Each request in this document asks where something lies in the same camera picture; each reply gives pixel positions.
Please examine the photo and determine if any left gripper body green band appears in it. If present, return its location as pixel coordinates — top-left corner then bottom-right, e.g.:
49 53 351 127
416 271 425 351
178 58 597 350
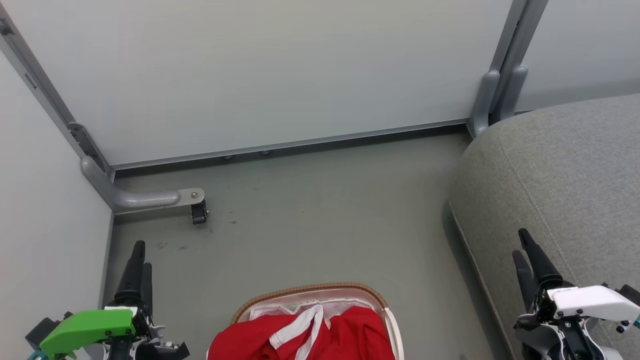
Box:
39 306 166 360

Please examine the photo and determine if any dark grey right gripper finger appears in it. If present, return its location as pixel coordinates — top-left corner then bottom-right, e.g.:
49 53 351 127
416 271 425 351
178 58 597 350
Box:
518 228 566 297
512 250 539 313

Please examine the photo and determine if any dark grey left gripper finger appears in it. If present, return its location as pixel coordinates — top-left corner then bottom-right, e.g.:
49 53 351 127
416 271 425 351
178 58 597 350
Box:
141 262 154 316
105 240 147 308

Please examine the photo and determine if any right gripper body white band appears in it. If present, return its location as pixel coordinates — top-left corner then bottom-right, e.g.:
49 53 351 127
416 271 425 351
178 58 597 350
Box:
514 285 640 334

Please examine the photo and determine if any red and white garment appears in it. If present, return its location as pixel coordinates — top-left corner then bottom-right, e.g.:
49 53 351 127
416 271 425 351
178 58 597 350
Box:
206 304 397 360

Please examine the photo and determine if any grey fabric sofa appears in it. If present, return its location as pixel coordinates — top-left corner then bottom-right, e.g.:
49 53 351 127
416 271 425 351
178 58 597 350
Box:
447 92 640 360

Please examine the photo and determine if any grey partition foot with plate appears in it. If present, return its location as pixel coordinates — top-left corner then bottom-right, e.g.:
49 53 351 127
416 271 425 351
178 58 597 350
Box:
81 156 206 215

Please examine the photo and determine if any white basket liner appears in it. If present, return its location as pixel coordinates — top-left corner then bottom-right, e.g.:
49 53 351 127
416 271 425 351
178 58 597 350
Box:
247 297 386 323

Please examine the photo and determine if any white laundry basket brown rim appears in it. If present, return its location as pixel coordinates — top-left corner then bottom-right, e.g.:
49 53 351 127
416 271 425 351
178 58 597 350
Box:
231 282 406 360

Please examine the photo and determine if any grey double partition foot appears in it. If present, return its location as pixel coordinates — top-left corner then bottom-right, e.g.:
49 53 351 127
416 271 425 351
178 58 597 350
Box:
467 65 529 139

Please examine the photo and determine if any grey slotted partition post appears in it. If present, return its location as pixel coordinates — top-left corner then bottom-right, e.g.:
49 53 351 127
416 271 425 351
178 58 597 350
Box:
0 15 116 182

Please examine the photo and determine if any grey aluminium partition bottom rail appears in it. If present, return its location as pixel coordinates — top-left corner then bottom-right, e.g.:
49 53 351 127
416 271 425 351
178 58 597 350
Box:
107 118 472 172

